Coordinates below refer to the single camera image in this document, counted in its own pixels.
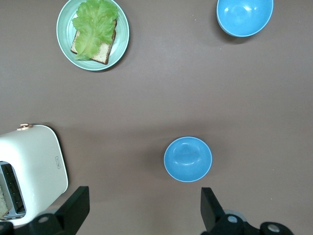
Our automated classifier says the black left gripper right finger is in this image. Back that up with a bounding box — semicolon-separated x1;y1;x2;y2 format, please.
200;187;294;235

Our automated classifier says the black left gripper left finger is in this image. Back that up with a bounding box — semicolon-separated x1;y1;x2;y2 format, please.
0;186;90;235

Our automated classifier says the small blue bowl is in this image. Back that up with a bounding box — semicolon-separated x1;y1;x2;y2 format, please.
163;136;213;183

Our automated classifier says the large blue bowl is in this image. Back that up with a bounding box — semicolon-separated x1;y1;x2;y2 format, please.
216;0;274;38

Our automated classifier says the white toaster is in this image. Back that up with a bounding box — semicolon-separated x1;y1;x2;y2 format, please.
0;123;69;227

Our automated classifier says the toasted bread slice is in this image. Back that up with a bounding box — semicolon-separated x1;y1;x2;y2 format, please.
70;19;117;65

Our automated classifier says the light green plate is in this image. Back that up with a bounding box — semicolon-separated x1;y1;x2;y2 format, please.
56;0;130;71

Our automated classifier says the green lettuce leaf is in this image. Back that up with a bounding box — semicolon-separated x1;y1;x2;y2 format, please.
71;0;120;61

